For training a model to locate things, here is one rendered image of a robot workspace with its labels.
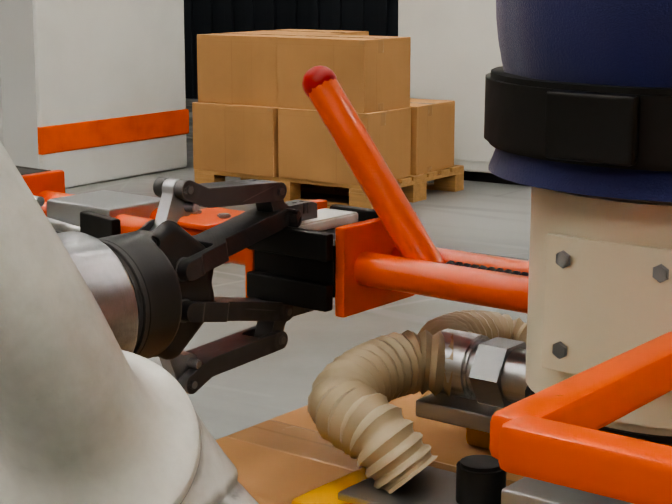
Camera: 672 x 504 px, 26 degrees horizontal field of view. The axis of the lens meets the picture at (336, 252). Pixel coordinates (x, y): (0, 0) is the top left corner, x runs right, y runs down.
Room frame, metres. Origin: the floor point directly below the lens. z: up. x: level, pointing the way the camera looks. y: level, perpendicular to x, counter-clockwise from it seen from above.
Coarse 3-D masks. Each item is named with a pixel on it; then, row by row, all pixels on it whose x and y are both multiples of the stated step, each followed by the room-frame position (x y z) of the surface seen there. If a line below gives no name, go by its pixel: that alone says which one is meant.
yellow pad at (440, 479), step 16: (464, 464) 0.77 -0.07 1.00; (480, 464) 0.77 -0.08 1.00; (496, 464) 0.77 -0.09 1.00; (336, 480) 0.83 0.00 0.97; (352, 480) 0.83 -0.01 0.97; (368, 480) 0.82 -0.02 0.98; (416, 480) 0.82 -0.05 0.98; (432, 480) 0.82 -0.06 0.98; (448, 480) 0.82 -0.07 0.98; (464, 480) 0.77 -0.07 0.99; (480, 480) 0.77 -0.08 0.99; (496, 480) 0.77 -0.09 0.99; (304, 496) 0.80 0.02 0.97; (320, 496) 0.80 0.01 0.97; (336, 496) 0.80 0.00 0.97; (352, 496) 0.79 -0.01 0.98; (368, 496) 0.79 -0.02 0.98; (384, 496) 0.79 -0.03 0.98; (400, 496) 0.79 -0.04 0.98; (416, 496) 0.79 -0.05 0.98; (432, 496) 0.79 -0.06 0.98; (448, 496) 0.79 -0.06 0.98; (464, 496) 0.77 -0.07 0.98; (480, 496) 0.77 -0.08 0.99; (496, 496) 0.77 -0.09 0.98
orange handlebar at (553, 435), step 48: (48, 192) 1.16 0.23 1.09; (384, 288) 0.91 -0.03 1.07; (432, 288) 0.88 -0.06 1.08; (480, 288) 0.86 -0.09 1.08; (576, 384) 0.62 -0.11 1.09; (624, 384) 0.64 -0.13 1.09; (528, 432) 0.56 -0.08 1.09; (576, 432) 0.56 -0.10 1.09; (576, 480) 0.55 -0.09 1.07; (624, 480) 0.53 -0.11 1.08
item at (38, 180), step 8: (24, 168) 1.19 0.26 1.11; (32, 168) 1.19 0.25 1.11; (24, 176) 1.15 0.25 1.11; (32, 176) 1.16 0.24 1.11; (40, 176) 1.16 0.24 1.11; (48, 176) 1.17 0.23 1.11; (56, 176) 1.18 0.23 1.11; (32, 184) 1.16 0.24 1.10; (40, 184) 1.16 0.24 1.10; (48, 184) 1.17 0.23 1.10; (56, 184) 1.18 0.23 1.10; (64, 184) 1.18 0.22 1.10; (32, 192) 1.16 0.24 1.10; (40, 192) 1.16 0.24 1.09; (64, 192) 1.18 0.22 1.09
